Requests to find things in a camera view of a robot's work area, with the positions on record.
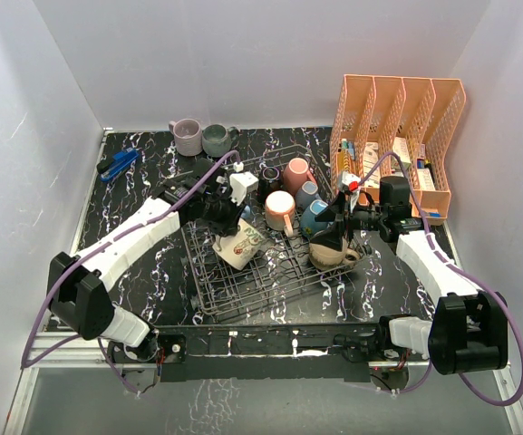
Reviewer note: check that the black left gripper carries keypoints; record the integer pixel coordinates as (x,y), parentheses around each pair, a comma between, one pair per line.
(228,227)

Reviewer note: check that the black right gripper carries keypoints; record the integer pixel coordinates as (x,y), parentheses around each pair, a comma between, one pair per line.
(332,236)

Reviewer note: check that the teal floral mug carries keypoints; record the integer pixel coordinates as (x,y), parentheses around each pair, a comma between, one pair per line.
(308,224)

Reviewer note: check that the tan brown mug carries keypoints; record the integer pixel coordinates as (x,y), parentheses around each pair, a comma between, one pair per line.
(325,258)

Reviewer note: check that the small grey-blue heart mug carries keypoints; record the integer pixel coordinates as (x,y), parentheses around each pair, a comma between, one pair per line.
(306,195)

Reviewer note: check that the white mug green inside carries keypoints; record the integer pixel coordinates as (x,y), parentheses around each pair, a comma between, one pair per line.
(239,250)

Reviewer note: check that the peach pink speckled mug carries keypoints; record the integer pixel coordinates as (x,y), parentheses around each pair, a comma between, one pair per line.
(280,212)

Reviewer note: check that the cream scalloped mug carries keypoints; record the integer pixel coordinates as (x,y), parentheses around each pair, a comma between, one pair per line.
(269,181)

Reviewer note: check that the light blue mug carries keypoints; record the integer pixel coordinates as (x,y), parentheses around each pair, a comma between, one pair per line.
(246,213)

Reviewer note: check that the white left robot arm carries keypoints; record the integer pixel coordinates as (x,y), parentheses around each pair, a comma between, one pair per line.
(80,284)

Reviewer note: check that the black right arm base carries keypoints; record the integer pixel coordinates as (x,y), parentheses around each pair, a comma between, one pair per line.
(365,346)

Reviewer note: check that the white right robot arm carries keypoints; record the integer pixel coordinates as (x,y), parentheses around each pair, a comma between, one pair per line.
(468,332)

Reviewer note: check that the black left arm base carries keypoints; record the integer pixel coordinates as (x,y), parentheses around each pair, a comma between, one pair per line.
(159,347)

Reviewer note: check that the dark grey-green mug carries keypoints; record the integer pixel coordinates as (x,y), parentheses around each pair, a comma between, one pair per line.
(217,139)

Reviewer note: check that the lilac mug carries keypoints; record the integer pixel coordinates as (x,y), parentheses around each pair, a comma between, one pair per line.
(187,137)

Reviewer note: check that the blue stapler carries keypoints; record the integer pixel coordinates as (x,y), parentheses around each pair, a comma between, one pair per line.
(113,166)

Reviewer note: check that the orange plastic file organizer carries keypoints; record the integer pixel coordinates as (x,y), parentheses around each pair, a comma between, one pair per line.
(385,122)

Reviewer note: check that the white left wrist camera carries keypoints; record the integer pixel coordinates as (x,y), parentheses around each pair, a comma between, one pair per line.
(242,183)

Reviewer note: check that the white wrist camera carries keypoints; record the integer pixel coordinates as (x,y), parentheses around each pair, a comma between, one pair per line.
(349,184)
(242,183)

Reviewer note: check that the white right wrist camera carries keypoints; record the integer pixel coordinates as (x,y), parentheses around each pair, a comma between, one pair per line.
(349,184)

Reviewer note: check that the grey wire dish rack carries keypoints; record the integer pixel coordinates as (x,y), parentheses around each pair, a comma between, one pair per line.
(278,285)

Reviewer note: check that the aluminium frame rail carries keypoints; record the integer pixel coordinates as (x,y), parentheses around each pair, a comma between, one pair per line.
(68,351)

